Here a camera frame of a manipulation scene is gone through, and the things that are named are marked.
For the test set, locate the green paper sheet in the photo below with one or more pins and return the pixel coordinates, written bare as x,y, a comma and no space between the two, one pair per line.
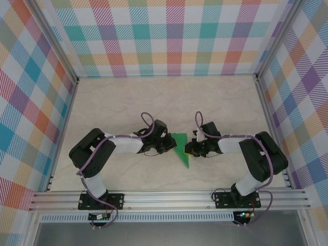
182,150

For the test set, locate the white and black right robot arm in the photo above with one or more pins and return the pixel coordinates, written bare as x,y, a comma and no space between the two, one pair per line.
229,146

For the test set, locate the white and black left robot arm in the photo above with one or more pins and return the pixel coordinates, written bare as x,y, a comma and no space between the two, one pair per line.
128,145

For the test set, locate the right circuit board green light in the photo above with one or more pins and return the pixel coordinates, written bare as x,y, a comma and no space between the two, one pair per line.
244,214

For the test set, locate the left circuit board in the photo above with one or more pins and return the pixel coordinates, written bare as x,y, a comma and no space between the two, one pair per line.
98,217

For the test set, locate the aluminium mounting rail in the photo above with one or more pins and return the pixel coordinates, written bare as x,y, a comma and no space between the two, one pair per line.
166,200

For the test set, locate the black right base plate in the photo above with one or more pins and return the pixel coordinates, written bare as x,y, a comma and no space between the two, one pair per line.
223,202

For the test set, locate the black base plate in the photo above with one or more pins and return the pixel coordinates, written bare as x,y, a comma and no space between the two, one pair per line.
119,198
223,202

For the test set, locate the aluminium side rail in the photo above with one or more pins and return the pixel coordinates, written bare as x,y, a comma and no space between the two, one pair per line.
63,135
275,135

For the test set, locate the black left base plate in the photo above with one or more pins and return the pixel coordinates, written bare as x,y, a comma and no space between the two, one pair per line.
119,198

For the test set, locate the aluminium frame leg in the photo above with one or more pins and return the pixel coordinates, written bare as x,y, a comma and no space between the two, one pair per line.
30,230
306,230

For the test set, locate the aluminium frame post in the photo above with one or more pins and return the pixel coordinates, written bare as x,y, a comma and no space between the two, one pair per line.
279,38
56,38

